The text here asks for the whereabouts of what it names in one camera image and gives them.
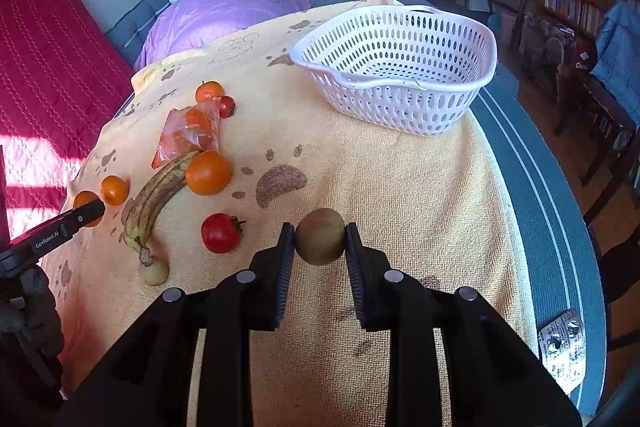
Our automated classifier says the small orange tangerine edge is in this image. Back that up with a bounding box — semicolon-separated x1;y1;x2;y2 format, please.
73;191;102;228

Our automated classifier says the small orange tangerine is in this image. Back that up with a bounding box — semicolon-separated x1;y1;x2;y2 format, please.
101;176;129;207

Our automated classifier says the spotted ripe banana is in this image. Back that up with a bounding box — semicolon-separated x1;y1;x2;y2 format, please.
124;150;201;267

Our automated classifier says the large orange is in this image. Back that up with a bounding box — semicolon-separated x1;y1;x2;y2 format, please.
186;150;232;195

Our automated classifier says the orange plastic bag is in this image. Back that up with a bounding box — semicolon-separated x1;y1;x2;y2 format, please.
151;98;221;169

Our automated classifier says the brown kiwi fruit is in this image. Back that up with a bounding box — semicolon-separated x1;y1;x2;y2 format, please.
295;208;345;267

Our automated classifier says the small red tomato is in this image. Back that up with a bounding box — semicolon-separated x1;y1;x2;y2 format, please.
219;95;236;119

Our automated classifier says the grey gloved left hand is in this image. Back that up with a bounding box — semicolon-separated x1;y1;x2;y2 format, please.
1;265;64;358

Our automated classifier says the pale potato near banana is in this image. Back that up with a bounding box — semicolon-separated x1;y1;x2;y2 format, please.
138;258;169;286

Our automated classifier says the grey blue bed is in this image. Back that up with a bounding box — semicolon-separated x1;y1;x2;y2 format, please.
103;0;609;417

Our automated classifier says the red quilted mattress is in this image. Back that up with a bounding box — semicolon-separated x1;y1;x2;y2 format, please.
1;0;132;236

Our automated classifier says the yellow paw print blanket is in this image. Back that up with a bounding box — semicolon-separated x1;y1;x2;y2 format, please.
68;5;537;426

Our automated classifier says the purple duvet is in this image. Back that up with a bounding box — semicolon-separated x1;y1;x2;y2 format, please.
134;0;311;70

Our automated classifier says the wooden chair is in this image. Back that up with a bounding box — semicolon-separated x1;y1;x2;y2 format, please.
554;63;639;225

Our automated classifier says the white plastic basket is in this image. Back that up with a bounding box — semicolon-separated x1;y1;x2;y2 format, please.
290;5;498;136

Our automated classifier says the blue plaid blanket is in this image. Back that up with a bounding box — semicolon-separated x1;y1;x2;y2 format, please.
591;1;640;127

